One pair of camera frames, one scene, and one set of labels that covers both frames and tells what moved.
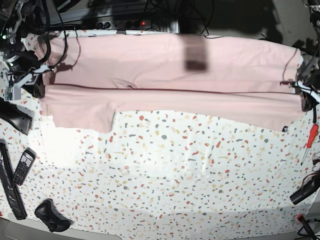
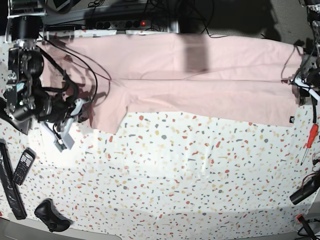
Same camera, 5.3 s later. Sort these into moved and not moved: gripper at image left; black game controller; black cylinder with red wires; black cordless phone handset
Moved: gripper at image left
Not moved: black cordless phone handset; black cylinder with red wires; black game controller
